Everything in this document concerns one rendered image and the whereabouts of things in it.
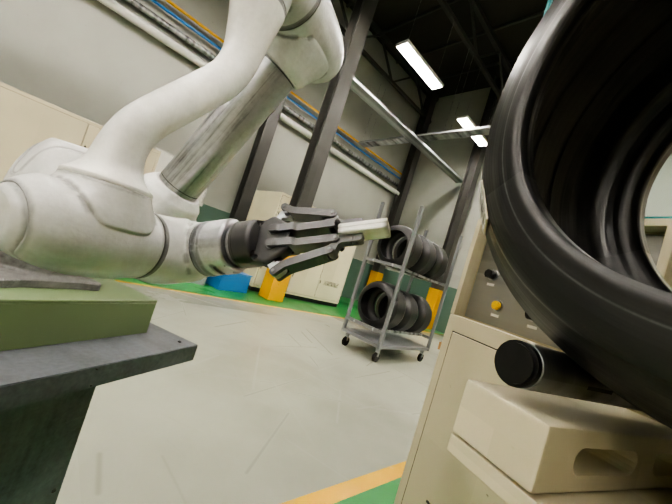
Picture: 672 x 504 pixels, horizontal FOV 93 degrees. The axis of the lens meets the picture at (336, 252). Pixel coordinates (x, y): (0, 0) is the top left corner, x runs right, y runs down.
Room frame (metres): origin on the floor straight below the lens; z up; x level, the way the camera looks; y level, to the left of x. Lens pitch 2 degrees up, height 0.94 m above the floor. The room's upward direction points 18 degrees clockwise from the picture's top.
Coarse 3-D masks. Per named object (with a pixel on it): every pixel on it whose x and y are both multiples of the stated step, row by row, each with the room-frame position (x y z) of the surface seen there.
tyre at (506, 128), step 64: (576, 0) 0.34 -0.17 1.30; (640, 0) 0.40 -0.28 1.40; (576, 64) 0.45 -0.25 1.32; (640, 64) 0.46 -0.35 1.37; (512, 128) 0.37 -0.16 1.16; (576, 128) 0.50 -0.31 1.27; (640, 128) 0.50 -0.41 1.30; (512, 192) 0.35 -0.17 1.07; (576, 192) 0.53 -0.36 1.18; (640, 192) 0.49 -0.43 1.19; (512, 256) 0.34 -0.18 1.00; (576, 256) 0.27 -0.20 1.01; (640, 256) 0.46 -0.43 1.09; (576, 320) 0.27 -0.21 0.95; (640, 320) 0.23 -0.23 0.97; (640, 384) 0.24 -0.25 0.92
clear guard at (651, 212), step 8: (552, 0) 1.18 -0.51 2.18; (664, 168) 0.76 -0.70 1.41; (664, 176) 0.75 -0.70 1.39; (656, 184) 0.76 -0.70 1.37; (664, 184) 0.75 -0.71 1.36; (656, 192) 0.76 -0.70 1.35; (664, 192) 0.75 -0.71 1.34; (648, 200) 0.77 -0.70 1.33; (656, 200) 0.76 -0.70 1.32; (664, 200) 0.74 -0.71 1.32; (648, 208) 0.77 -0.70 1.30; (656, 208) 0.75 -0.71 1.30; (664, 208) 0.74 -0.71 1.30; (648, 216) 0.76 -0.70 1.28; (656, 216) 0.74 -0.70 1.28; (664, 216) 0.73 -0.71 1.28
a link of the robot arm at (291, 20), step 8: (288, 0) 0.56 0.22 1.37; (296, 0) 0.57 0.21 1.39; (304, 0) 0.59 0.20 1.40; (312, 0) 0.60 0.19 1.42; (288, 8) 0.57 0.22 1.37; (296, 8) 0.59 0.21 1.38; (304, 8) 0.60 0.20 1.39; (312, 8) 0.61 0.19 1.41; (288, 16) 0.60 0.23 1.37; (296, 16) 0.61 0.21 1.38; (304, 16) 0.61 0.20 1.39; (288, 24) 0.62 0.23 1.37; (296, 24) 0.62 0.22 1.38
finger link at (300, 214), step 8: (288, 208) 0.50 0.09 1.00; (296, 208) 0.49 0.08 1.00; (304, 208) 0.49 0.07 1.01; (312, 208) 0.48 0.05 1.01; (320, 208) 0.48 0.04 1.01; (296, 216) 0.50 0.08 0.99; (304, 216) 0.49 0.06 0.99; (312, 216) 0.48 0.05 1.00; (320, 216) 0.47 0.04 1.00; (328, 216) 0.47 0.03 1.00
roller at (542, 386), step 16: (496, 352) 0.33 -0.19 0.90; (512, 352) 0.31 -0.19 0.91; (528, 352) 0.30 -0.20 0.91; (544, 352) 0.30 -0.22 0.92; (560, 352) 0.33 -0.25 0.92; (496, 368) 0.32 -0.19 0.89; (512, 368) 0.31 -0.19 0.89; (528, 368) 0.29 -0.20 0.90; (544, 368) 0.29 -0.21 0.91; (560, 368) 0.30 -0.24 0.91; (576, 368) 0.32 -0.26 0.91; (512, 384) 0.30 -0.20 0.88; (528, 384) 0.29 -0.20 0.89; (544, 384) 0.30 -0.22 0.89; (560, 384) 0.30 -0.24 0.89; (576, 384) 0.31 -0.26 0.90; (592, 384) 0.33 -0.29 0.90; (592, 400) 0.35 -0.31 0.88; (608, 400) 0.35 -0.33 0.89; (624, 400) 0.36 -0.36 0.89
